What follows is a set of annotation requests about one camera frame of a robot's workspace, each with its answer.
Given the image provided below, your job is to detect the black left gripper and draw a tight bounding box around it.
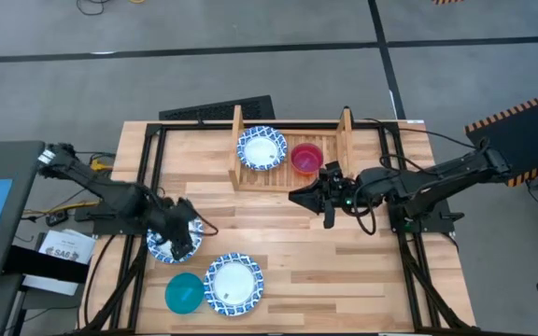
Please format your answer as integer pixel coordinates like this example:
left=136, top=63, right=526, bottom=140
left=156, top=198, right=196, bottom=261

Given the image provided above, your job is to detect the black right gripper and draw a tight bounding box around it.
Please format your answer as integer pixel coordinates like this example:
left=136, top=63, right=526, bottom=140
left=289, top=173, right=361, bottom=230

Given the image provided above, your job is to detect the blue patterned paper bowl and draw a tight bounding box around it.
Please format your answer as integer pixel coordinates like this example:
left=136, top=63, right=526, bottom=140
left=146, top=217, right=205, bottom=265
left=203, top=253, right=265, bottom=317
left=236, top=125, right=289, bottom=173

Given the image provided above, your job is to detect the orange plastic bowl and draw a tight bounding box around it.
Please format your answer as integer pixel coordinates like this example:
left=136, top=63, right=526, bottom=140
left=290, top=162, right=325, bottom=177

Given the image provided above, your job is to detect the purple plastic bowl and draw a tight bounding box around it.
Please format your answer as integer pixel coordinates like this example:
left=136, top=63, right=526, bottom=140
left=290, top=143, right=324, bottom=173

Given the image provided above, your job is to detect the wooden slatted shelf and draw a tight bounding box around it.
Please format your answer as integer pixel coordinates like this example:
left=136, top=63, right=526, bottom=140
left=228, top=105, right=357, bottom=193

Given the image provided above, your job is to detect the teal plastic bowl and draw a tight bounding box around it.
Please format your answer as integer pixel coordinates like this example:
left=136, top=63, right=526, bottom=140
left=164, top=273, right=205, bottom=315

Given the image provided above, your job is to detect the printed white paper sheet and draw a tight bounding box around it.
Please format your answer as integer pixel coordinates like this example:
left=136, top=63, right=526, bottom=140
left=38, top=228, right=97, bottom=265

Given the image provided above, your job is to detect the black power adapter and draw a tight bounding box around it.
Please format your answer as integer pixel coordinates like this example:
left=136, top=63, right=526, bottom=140
left=45, top=212, right=69, bottom=228

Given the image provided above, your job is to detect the grey desk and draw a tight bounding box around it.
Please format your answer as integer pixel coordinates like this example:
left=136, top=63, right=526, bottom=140
left=0, top=140, right=46, bottom=284

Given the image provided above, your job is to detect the large hazard striped black board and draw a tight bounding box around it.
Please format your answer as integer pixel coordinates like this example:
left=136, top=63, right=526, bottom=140
left=464, top=86, right=538, bottom=188

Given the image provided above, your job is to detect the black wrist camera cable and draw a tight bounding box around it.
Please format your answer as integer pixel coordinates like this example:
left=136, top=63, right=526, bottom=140
left=351, top=204, right=378, bottom=236

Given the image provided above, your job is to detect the black aluminium table frame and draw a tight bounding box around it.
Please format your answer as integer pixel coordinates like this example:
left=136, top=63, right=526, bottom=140
left=79, top=121, right=478, bottom=335

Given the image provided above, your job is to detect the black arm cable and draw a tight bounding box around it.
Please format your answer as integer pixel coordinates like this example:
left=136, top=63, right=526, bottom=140
left=361, top=117, right=478, bottom=150

